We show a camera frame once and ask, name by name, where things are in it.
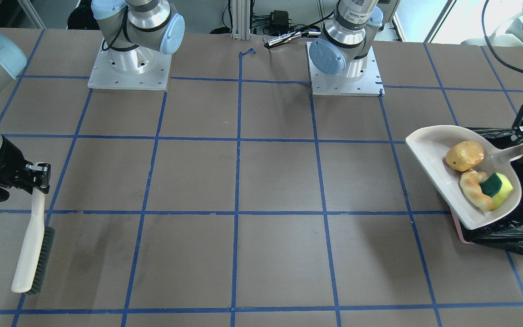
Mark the beige hand brush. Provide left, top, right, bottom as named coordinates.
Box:
left=11, top=189, right=55, bottom=294

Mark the yellow potato toy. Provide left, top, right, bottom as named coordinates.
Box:
left=444, top=140, right=485, bottom=172

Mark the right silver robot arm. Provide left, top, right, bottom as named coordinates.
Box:
left=0, top=0, right=185, bottom=202

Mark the aluminium frame post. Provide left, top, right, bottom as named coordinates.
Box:
left=229, top=0, right=252, bottom=43

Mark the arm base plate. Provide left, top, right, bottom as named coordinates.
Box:
left=87, top=40, right=173, bottom=91
left=306, top=42, right=385, bottom=97

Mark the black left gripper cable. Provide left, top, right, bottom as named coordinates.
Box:
left=481, top=0, right=523, bottom=84

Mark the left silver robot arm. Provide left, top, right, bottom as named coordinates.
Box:
left=307, top=0, right=523, bottom=145

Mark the yellow green sponge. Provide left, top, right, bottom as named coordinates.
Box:
left=479, top=173, right=514, bottom=211

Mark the silver cable connector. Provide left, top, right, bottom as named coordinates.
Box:
left=264, top=30, right=321, bottom=49

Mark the beige plastic dustpan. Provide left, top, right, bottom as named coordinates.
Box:
left=405, top=125, right=523, bottom=230

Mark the black power brick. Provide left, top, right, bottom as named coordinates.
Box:
left=268, top=10, right=289, bottom=29

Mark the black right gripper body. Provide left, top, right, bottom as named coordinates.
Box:
left=0, top=137, right=33, bottom=202

